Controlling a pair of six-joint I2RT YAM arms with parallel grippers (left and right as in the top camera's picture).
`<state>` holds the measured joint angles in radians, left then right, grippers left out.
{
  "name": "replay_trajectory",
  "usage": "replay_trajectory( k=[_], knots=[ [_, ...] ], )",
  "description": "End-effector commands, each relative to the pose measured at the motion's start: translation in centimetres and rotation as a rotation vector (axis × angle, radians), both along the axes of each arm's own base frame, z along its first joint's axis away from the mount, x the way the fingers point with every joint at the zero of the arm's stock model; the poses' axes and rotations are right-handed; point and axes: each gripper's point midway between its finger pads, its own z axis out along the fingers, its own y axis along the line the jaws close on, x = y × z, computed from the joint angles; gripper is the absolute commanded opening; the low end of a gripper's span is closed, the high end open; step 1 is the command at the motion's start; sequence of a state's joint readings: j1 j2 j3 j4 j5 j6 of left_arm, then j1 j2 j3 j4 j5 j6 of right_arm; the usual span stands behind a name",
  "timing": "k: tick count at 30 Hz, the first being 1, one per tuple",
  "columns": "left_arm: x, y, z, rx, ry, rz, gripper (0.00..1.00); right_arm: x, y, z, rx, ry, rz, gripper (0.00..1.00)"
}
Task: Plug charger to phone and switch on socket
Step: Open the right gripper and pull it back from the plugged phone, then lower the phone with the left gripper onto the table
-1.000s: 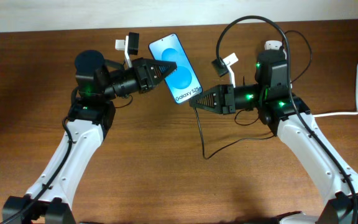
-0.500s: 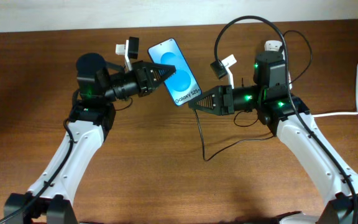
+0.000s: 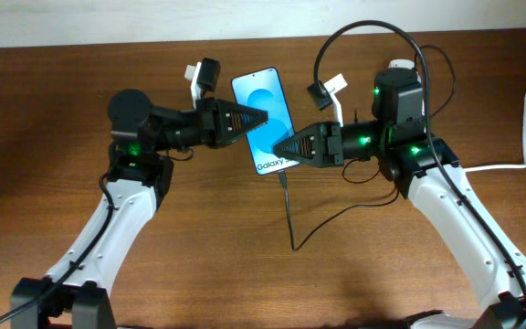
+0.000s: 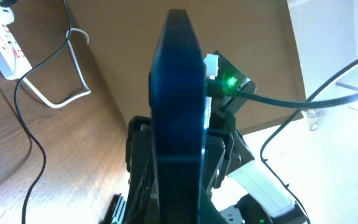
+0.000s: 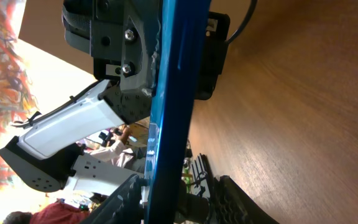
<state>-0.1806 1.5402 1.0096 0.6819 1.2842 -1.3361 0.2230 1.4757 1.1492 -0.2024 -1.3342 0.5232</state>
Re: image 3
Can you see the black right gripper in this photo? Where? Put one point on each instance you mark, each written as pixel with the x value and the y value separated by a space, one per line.
pixel 331 150

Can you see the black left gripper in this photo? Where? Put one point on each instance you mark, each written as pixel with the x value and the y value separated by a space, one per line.
pixel 210 107

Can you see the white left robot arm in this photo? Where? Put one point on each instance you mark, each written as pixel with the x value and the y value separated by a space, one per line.
pixel 133 188

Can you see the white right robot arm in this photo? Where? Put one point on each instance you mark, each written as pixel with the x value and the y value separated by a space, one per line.
pixel 427 173

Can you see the white power strip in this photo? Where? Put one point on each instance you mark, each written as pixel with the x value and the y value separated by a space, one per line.
pixel 403 64

